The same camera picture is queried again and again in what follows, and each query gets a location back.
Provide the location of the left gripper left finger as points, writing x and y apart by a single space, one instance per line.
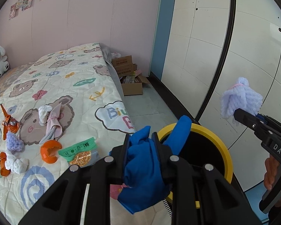
81 191

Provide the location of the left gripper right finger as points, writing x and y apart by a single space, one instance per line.
201 203

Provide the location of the green label snack bag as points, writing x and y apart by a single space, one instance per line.
83 154

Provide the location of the lilac yarn bundle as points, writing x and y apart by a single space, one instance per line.
240 96
13 143

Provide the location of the blue cloth bundle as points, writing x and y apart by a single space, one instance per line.
142 173

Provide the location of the orange peel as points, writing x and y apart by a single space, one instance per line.
48 150
3 170

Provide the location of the white cloth bundle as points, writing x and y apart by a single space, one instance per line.
14 164
43 113

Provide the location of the pink cloth bundle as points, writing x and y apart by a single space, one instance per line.
53 126

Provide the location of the orange snack wrapper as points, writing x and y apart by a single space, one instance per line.
9 123

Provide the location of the yellow rimmed black trash bin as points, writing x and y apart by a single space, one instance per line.
202 147

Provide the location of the person's right hand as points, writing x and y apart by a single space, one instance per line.
271 165

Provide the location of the cartoon bear quilt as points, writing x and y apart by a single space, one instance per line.
71 92

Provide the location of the white and blue wardrobe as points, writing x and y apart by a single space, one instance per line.
202 47

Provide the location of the open cardboard box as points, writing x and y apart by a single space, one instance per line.
131 78

